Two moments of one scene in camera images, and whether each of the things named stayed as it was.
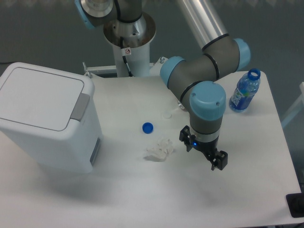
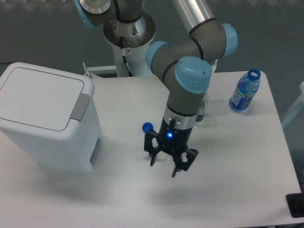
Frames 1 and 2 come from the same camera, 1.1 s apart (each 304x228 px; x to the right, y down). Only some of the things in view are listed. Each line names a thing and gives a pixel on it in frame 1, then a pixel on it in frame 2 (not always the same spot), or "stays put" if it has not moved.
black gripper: [219, 160] to [173, 140]
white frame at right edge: [298, 108] stays put
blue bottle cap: [147, 128] stays put
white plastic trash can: [51, 113] stays put
